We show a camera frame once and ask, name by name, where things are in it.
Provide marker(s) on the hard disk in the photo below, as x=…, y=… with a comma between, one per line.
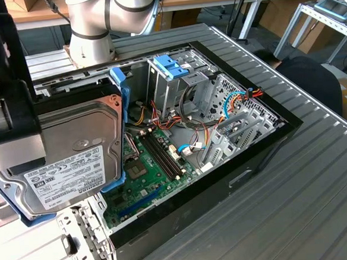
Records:
x=81, y=133

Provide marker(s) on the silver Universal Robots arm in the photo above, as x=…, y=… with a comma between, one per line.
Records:
x=90, y=46

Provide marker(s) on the grey metal disk bay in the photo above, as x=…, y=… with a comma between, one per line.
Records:
x=222, y=150

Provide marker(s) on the grey parts rack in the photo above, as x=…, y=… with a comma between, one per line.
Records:
x=1, y=219

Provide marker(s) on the CPU socket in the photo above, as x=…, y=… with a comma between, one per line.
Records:
x=131, y=147

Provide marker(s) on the brown cardboard box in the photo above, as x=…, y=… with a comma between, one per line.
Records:
x=316, y=36
x=278, y=15
x=24, y=2

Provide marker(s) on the square chipset chip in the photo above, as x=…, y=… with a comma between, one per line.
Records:
x=137, y=171

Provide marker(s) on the black plastic latch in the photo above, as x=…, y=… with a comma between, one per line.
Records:
x=69, y=244

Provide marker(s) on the black RAM slot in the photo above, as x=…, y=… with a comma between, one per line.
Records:
x=166, y=153
x=158, y=158

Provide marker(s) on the blue expansion slot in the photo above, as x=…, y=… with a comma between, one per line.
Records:
x=140, y=203

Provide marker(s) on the green motherboard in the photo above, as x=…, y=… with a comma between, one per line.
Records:
x=153, y=186

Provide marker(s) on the grey metal drive cage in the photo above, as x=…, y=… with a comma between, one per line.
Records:
x=171, y=94

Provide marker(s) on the black PC case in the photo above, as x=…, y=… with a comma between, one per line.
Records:
x=196, y=199

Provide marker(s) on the black tripod stand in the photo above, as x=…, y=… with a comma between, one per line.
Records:
x=242, y=4

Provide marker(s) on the person in dark shirt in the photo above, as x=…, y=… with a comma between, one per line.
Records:
x=310, y=81

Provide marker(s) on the pale blue teach pendant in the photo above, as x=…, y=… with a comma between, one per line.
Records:
x=331, y=7

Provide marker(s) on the grey metal slot bracket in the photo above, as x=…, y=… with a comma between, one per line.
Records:
x=88, y=228

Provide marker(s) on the blue plastic drive rail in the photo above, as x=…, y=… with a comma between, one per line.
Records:
x=169, y=66

